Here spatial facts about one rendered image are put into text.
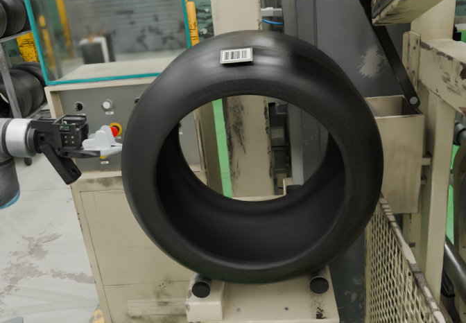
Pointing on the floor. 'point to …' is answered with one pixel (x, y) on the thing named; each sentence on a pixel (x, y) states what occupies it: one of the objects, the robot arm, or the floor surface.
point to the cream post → (251, 104)
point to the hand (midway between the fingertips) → (119, 150)
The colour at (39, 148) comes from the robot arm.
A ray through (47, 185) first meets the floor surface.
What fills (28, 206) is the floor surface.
